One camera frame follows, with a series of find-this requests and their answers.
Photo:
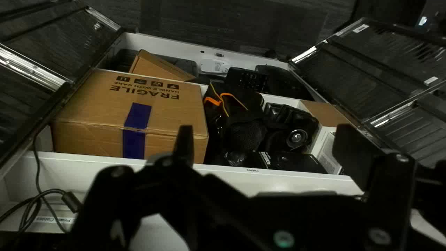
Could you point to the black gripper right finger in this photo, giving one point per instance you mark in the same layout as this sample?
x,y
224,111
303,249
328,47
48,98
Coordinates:
x,y
351,154

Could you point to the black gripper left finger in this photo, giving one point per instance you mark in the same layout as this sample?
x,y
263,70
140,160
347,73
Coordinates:
x,y
184,146

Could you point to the white box with cardboard flap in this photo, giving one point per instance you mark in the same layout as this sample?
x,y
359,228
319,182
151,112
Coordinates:
x,y
327,114

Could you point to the large cardboard box blue tape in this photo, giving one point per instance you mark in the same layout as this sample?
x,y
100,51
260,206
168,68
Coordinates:
x,y
125,116

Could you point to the small plain cardboard box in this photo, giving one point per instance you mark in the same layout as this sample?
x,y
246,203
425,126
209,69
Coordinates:
x,y
154,68

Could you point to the black ribbed lid flap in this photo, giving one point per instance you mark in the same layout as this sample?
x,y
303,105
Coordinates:
x,y
41,56
380,70

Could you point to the black keyboard-like device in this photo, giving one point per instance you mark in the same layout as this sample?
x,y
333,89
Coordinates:
x,y
245,80

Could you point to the black camera device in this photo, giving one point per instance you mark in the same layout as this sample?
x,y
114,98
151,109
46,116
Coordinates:
x,y
294,128

